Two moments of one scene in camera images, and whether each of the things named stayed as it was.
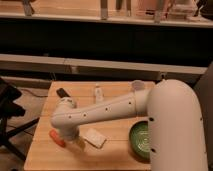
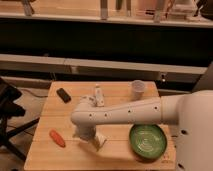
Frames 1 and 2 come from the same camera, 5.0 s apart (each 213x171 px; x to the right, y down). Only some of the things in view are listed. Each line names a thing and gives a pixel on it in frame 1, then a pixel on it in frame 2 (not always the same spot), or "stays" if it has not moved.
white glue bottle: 98,94 stays
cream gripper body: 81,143 → 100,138
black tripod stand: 10,109 stays
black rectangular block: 62,93 stays
